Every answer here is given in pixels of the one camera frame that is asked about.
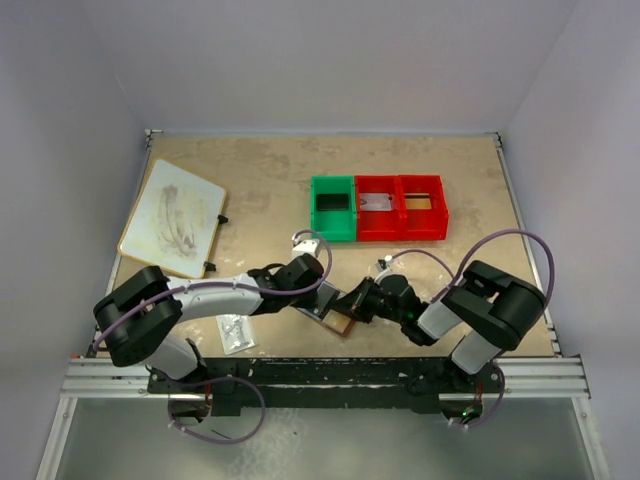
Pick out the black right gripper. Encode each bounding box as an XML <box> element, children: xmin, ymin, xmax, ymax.
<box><xmin>329</xmin><ymin>276</ymin><xmax>405</xmax><ymax>324</ymax></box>

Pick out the gold VIP credit card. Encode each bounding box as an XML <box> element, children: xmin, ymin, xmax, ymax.
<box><xmin>323</xmin><ymin>311</ymin><xmax>356</xmax><ymax>337</ymax></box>

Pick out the brown leather card holder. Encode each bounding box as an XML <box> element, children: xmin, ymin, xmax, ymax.
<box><xmin>295</xmin><ymin>281</ymin><xmax>355</xmax><ymax>338</ymax></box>

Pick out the dark grey VIP card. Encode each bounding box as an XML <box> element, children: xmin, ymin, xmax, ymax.
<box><xmin>317</xmin><ymin>282</ymin><xmax>343</xmax><ymax>311</ymax></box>

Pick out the white magnetic stripe card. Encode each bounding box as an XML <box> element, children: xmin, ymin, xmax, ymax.
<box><xmin>359</xmin><ymin>192</ymin><xmax>394</xmax><ymax>212</ymax></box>

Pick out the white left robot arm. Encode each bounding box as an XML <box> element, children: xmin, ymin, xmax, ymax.
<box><xmin>93</xmin><ymin>253</ymin><xmax>328</xmax><ymax>392</ymax></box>

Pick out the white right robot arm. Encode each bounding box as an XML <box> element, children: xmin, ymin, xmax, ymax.
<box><xmin>331</xmin><ymin>260</ymin><xmax>548</xmax><ymax>391</ymax></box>

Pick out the black card in bin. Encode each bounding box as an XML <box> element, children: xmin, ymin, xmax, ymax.
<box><xmin>315</xmin><ymin>193</ymin><xmax>350</xmax><ymax>211</ymax></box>

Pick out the gold card in bin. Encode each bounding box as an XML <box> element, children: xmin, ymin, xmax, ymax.
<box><xmin>404</xmin><ymin>195</ymin><xmax>432</xmax><ymax>210</ymax></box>

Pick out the clear plastic packet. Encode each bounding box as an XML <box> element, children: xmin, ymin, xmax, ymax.
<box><xmin>216</xmin><ymin>315</ymin><xmax>258</xmax><ymax>355</ymax></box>

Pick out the green plastic bin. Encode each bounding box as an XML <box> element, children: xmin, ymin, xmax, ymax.
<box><xmin>310</xmin><ymin>176</ymin><xmax>357</xmax><ymax>243</ymax></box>

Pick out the red bin right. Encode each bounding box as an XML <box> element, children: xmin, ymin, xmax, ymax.
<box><xmin>399</xmin><ymin>175</ymin><xmax>449</xmax><ymax>241</ymax></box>

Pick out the white board yellow rim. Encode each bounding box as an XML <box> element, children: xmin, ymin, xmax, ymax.
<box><xmin>118</xmin><ymin>159</ymin><xmax>226</xmax><ymax>279</ymax></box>

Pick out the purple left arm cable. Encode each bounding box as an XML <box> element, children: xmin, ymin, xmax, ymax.
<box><xmin>93</xmin><ymin>228</ymin><xmax>334</xmax><ymax>351</ymax></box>

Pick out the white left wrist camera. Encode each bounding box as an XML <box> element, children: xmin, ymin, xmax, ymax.
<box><xmin>291</xmin><ymin>232</ymin><xmax>322</xmax><ymax>259</ymax></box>

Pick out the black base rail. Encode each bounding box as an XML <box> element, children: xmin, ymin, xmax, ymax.
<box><xmin>146</xmin><ymin>357</ymin><xmax>505</xmax><ymax>418</ymax></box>

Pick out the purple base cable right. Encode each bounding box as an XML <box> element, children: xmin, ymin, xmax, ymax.
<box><xmin>447</xmin><ymin>362</ymin><xmax>506</xmax><ymax>431</ymax></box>

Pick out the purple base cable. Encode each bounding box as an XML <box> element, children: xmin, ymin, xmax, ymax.
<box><xmin>447</xmin><ymin>362</ymin><xmax>506</xmax><ymax>431</ymax></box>
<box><xmin>167</xmin><ymin>371</ymin><xmax>266</xmax><ymax>444</ymax></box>

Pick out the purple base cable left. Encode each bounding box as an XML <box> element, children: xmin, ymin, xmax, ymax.
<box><xmin>167</xmin><ymin>371</ymin><xmax>266</xmax><ymax>444</ymax></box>

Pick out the metal corner bracket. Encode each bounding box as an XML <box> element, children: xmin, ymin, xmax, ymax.
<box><xmin>145</xmin><ymin>129</ymin><xmax>164</xmax><ymax>150</ymax></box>

